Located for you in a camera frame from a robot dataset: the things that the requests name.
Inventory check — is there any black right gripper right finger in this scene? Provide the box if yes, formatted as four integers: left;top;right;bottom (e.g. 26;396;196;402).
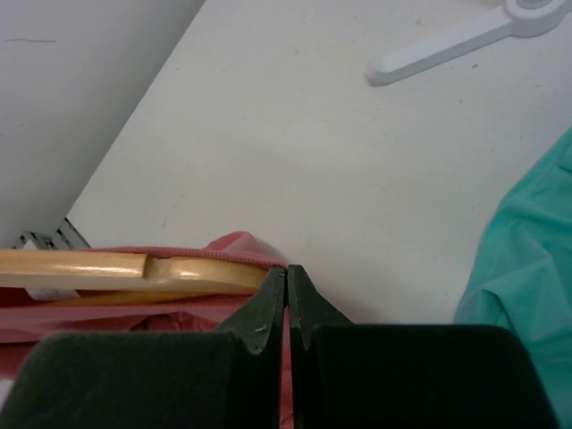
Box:
287;265;558;428

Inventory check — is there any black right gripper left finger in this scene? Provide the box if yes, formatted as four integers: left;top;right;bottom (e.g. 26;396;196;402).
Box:
1;267;286;428

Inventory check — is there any wooden clothes hanger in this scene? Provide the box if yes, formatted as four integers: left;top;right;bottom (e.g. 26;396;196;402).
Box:
1;249;267;306

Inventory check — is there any salmon red t-shirt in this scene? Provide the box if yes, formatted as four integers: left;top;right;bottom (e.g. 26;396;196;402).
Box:
1;231;294;428

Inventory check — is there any teal t-shirt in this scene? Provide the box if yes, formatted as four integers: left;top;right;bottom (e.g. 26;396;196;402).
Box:
454;132;571;428

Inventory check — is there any white rack base foot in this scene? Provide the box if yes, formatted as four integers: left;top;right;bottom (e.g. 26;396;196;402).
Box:
366;0;571;86

